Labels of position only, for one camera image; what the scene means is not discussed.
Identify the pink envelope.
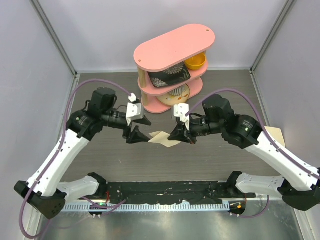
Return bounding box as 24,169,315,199
265,126,286,147

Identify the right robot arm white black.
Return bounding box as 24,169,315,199
168,94,320,211

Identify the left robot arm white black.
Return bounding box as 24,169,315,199
14,87,152,220

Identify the beige patterned plate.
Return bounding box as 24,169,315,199
156,84,191,107

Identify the striped small bowl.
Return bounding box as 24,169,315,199
168,85,185,97

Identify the pink three-tier shelf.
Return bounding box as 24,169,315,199
133,23,216,114

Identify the black floral plate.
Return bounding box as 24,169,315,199
148,62,191,88

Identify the yellow bowl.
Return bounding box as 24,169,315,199
184,52,207,70

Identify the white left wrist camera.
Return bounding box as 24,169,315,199
125,93,144,126

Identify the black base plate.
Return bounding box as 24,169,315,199
77,180,248,205

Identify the white slotted cable duct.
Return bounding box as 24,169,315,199
62,201,230,214

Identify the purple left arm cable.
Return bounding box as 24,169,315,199
18,78,137,238

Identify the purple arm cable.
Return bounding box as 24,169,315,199
18,78,137,238
186,87,320,219

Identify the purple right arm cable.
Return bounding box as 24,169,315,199
186,87,320,219

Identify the aluminium frame rail left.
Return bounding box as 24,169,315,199
29,0,78,77

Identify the aluminium frame rail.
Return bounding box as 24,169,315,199
29,0,78,77
249,0,297,75

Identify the aluminium frame rail right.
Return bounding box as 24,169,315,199
249,0,297,75

